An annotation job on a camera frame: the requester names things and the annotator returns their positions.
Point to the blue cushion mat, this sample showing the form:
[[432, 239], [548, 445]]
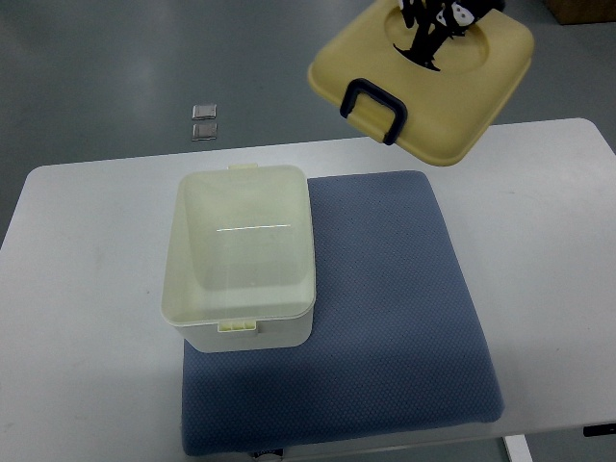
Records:
[[396, 343]]

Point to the metal floor plate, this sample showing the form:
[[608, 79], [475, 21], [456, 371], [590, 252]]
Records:
[[204, 111], [205, 131]]

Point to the yellow box lid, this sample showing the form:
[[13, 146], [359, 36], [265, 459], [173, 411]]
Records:
[[436, 111]]

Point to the white storage box base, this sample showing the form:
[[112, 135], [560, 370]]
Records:
[[241, 271]]

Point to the brown cardboard box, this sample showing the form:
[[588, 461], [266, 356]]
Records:
[[574, 12]]

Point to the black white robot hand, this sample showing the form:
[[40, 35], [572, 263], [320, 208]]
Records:
[[454, 15]]

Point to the upper metal floor plate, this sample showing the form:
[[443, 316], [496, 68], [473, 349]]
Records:
[[204, 111]]

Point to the white table leg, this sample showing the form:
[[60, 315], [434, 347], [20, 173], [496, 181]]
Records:
[[517, 449]]

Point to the lower metal floor plate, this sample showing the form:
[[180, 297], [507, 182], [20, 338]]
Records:
[[205, 131]]

